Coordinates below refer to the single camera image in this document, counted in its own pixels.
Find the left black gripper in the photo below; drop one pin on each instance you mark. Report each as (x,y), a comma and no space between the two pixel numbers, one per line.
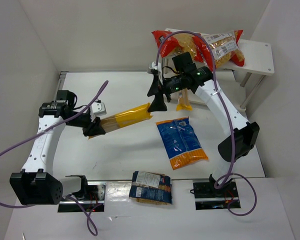
(90,124)

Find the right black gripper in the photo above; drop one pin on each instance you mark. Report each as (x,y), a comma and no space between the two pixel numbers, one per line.
(160,89)

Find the large yellow spaghetti bag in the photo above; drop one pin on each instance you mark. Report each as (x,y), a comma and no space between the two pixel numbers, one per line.
(125,118)

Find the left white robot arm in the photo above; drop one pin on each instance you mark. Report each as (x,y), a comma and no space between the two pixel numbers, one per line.
(35,183)

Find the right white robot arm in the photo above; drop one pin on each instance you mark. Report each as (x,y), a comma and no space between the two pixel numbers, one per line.
(240,134)

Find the red pasta bag left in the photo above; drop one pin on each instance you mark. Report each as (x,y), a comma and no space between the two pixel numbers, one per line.
(181,43)

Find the red pasta bag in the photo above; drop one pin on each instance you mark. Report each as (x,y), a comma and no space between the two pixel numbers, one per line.
(181,43)
(224,48)

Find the blue orange pasta bag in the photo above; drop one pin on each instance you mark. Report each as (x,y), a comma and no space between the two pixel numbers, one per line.
(181,143)

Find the dark blue pasta bag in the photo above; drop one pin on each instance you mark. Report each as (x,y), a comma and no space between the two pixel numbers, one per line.
(151,188)

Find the white two-tier shelf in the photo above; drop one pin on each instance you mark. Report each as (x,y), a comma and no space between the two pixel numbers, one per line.
(258,61)

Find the red pasta bag right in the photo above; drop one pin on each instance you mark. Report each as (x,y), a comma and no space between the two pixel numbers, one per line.
(224,48)

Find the small yellow spaghetti bag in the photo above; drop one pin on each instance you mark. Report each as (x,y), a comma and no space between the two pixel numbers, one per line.
(183,102)

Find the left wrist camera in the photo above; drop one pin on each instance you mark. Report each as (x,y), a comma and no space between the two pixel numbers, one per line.
(97,109)

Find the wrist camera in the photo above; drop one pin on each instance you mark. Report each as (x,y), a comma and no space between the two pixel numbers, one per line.
(155,69)
(97,109)

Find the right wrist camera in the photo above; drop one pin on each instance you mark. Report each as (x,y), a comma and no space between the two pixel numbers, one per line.
(155,69)

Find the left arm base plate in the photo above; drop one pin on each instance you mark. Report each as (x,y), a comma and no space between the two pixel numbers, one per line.
(93,200)

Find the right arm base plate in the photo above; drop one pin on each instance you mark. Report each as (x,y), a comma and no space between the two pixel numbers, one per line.
(206,197)

